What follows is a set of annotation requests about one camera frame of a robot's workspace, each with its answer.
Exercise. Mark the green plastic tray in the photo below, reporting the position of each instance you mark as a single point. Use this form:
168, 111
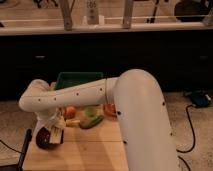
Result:
69, 79

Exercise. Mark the light green toy vegetable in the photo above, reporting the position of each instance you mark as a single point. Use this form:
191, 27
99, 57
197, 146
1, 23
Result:
91, 111

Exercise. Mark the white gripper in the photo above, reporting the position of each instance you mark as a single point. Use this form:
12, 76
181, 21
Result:
50, 119

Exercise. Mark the orange tomato toy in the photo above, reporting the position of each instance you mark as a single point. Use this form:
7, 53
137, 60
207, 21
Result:
69, 112

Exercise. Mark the blue black floor device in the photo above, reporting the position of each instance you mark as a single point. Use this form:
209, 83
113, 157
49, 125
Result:
200, 99

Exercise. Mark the green cucumber toy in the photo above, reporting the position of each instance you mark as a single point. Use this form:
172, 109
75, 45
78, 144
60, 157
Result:
90, 122

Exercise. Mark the wooden chair leg left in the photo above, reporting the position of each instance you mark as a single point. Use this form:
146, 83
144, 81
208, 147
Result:
66, 14

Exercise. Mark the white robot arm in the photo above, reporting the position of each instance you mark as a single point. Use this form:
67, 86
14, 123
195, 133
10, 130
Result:
140, 107

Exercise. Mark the dark cabinet front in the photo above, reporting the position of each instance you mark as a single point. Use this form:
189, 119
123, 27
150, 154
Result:
179, 60

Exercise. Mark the wooden chair leg right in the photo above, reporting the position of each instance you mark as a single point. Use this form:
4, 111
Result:
127, 15

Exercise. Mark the yellow corn toy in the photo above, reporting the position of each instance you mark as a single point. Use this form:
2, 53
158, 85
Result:
72, 123

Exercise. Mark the wooden chair leg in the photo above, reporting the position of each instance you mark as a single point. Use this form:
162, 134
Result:
127, 15
66, 14

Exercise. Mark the dark purple bowl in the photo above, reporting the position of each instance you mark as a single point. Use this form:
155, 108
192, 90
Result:
43, 139

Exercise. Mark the red orange toy food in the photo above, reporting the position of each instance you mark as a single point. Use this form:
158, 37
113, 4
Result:
109, 109

